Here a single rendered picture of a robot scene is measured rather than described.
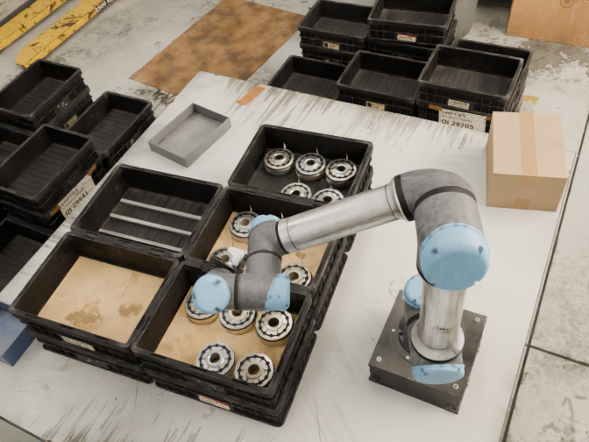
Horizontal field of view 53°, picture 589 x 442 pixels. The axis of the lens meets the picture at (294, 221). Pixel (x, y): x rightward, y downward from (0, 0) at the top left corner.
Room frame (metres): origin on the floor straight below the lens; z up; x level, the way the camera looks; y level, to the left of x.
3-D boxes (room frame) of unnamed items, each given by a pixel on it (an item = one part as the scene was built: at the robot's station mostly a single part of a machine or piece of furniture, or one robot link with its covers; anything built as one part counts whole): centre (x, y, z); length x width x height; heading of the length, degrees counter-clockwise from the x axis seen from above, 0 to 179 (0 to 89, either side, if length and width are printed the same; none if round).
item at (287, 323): (0.83, 0.10, 0.86); 0.10 x 0.10 x 0.01
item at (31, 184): (2.00, 1.05, 0.37); 0.40 x 0.30 x 0.45; 147
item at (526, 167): (1.34, -0.79, 0.78); 0.30 x 0.22 x 0.16; 161
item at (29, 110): (2.55, 1.16, 0.37); 0.40 x 0.30 x 0.45; 147
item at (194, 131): (1.83, 0.35, 0.73); 0.27 x 0.20 x 0.05; 137
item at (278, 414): (0.83, 0.23, 0.76); 0.40 x 0.30 x 0.12; 62
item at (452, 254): (0.62, -0.27, 1.18); 0.15 x 0.12 x 0.55; 172
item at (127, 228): (1.28, 0.44, 0.87); 0.40 x 0.30 x 0.11; 62
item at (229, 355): (0.76, 0.26, 0.86); 0.10 x 0.10 x 0.01
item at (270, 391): (0.83, 0.23, 0.92); 0.40 x 0.30 x 0.02; 62
